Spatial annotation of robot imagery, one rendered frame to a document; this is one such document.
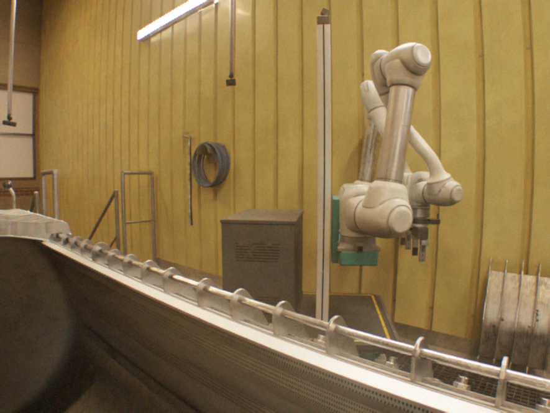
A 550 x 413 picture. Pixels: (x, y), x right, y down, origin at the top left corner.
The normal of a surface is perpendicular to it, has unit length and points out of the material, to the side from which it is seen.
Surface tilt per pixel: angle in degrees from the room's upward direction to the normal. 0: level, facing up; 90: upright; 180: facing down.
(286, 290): 90
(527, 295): 67
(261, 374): 62
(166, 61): 90
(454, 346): 90
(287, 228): 90
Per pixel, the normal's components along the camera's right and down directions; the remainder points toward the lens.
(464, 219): -0.65, 0.06
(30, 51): 0.76, 0.05
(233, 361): -0.58, -0.41
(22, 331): 0.55, -0.04
